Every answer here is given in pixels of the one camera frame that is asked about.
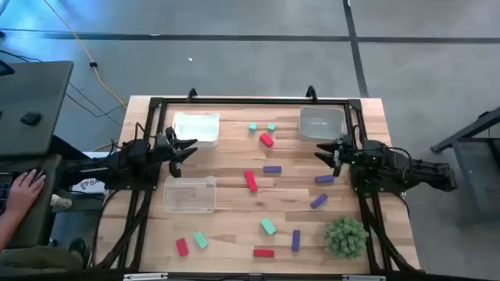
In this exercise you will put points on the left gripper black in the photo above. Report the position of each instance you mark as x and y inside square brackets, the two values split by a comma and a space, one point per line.
[162, 147]

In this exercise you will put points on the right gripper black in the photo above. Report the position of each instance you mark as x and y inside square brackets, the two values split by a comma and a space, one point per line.
[345, 154]

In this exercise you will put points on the blue-purple block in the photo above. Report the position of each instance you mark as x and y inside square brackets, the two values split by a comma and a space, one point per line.
[296, 240]
[319, 200]
[324, 178]
[272, 169]

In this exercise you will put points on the short red block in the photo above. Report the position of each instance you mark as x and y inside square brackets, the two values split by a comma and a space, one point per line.
[266, 139]
[182, 247]

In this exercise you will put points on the small teal cube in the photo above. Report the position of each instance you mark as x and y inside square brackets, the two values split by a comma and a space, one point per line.
[252, 126]
[271, 126]

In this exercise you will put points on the long red block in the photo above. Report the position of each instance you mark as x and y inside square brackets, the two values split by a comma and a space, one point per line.
[251, 180]
[263, 253]

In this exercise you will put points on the teal rectangular block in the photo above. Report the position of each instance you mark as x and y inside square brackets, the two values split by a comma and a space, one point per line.
[200, 240]
[268, 226]

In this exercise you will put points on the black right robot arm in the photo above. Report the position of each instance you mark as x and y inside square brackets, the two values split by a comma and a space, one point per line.
[390, 164]

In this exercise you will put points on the person's forearm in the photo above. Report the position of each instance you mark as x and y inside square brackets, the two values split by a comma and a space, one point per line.
[8, 230]

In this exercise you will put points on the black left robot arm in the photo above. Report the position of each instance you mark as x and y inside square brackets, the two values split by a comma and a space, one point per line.
[117, 164]

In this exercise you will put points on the white plastic bin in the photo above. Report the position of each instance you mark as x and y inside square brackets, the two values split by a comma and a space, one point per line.
[199, 126]

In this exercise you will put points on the grey plastic bin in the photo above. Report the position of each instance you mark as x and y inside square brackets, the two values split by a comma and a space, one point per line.
[322, 123]

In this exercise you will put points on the clear plastic bin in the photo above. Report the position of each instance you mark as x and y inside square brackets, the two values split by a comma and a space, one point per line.
[189, 195]

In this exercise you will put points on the small green artificial plant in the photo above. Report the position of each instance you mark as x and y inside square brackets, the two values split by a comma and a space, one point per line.
[346, 237]

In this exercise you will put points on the white printed box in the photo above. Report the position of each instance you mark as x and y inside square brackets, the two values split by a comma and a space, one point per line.
[90, 184]

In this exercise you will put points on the small beige object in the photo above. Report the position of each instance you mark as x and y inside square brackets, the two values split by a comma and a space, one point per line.
[60, 201]

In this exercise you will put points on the black side table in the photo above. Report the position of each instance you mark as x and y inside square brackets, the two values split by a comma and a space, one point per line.
[468, 130]

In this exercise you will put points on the small black device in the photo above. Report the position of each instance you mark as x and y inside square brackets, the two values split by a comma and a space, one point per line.
[31, 118]

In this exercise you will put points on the dark grey desk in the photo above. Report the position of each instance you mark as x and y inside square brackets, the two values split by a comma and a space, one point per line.
[35, 93]
[43, 226]

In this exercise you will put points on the person's hand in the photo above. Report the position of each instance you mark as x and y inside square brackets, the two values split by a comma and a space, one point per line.
[25, 189]

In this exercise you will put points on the black keyboard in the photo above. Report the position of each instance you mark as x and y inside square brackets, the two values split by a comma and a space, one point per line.
[4, 191]

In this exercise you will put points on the black device with screen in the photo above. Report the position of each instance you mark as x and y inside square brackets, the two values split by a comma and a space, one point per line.
[4, 68]

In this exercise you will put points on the black frame clamp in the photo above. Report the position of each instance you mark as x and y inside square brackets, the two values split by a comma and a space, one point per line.
[191, 94]
[311, 93]

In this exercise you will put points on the black metal table frame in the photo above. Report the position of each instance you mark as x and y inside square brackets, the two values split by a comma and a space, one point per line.
[254, 101]

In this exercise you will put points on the silver bracket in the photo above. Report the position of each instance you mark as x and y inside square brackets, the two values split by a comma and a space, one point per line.
[145, 277]
[363, 278]

